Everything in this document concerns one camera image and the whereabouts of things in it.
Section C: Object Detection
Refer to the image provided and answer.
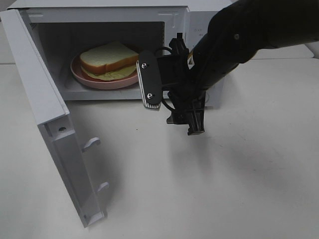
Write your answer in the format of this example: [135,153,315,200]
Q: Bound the white microwave oven body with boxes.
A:
[6,0,240,110]

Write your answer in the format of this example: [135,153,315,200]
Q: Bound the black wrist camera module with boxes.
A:
[136,50,163,111]

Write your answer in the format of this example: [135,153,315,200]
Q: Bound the pink round plate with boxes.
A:
[70,42,139,90]

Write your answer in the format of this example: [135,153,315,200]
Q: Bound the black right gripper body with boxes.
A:
[157,33,206,135]

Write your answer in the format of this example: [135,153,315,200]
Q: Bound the sandwich with lettuce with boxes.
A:
[79,42,139,81]

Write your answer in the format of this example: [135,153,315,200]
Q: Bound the black camera cable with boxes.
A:
[154,46,207,113]

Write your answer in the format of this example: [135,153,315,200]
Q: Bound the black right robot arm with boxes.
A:
[159,0,319,135]

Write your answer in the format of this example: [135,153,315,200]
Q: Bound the white microwave door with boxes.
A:
[0,9,104,227]

